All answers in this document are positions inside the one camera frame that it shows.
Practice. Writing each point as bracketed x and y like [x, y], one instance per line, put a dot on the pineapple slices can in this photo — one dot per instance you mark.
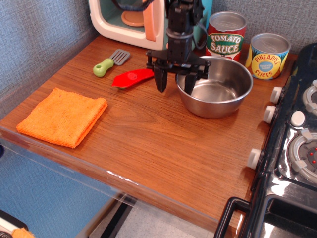
[267, 55]

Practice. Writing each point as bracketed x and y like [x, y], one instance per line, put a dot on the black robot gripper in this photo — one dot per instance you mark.
[178, 58]

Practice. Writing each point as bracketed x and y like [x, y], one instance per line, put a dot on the black toy stove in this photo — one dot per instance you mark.
[283, 203]

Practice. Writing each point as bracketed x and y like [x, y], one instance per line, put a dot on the black oven door handle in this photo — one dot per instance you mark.
[233, 204]

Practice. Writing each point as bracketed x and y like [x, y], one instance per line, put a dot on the white stove knob rear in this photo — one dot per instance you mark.
[275, 95]

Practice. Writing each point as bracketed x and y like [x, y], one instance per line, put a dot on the orange object at bottom left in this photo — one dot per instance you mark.
[22, 233]

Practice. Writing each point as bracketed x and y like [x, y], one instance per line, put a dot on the white stove knob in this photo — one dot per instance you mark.
[269, 113]
[275, 95]
[253, 158]

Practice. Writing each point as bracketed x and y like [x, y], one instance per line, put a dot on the orange microwave turntable plate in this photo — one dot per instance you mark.
[133, 18]

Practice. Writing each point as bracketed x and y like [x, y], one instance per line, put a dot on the white round stove button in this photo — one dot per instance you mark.
[297, 118]

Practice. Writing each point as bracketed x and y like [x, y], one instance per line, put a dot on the stainless steel pot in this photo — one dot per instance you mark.
[222, 93]

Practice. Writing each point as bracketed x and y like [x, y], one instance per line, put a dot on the white stove knob front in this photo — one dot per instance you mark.
[253, 158]

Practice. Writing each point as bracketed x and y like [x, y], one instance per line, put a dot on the tomato sauce can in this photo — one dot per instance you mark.
[226, 33]

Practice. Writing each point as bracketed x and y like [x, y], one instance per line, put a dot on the teal and white toy microwave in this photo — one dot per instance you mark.
[106, 19]

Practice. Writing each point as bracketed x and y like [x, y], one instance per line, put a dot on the grey stove burner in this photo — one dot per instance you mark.
[310, 106]
[302, 154]

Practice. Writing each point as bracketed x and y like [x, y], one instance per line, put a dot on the orange folded towel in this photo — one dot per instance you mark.
[63, 118]

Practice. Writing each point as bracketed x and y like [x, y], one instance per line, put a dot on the white stove knob middle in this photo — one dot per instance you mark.
[269, 113]

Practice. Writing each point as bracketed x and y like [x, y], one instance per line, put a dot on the grey front stove burner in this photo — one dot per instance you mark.
[302, 154]

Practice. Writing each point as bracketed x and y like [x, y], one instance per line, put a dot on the green handled grey toy spatula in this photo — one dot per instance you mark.
[118, 57]

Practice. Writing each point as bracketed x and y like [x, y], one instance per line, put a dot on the grey rear stove burner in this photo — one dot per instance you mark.
[310, 106]

